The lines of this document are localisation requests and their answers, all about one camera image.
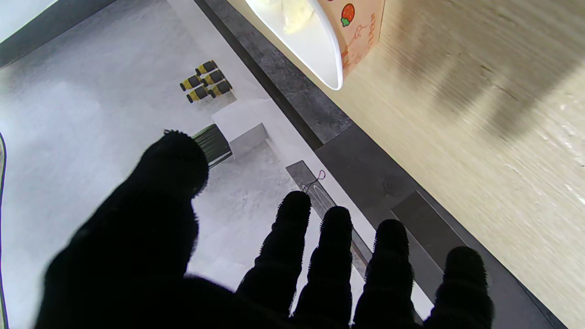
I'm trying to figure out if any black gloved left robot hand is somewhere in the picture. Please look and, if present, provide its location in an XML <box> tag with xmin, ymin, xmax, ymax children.
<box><xmin>34</xmin><ymin>130</ymin><xmax>495</xmax><ymax>329</ymax></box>

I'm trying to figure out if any white food container orange print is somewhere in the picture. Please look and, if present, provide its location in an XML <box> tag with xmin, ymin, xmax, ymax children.
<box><xmin>245</xmin><ymin>0</ymin><xmax>386</xmax><ymax>90</ymax></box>

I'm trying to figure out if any pale dumpling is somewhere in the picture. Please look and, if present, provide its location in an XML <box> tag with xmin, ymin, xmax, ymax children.
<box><xmin>281</xmin><ymin>0</ymin><xmax>316</xmax><ymax>34</ymax></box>

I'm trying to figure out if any green grass plant white pot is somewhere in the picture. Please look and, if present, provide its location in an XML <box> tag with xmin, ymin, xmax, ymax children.
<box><xmin>192</xmin><ymin>98</ymin><xmax>269</xmax><ymax>167</ymax></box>

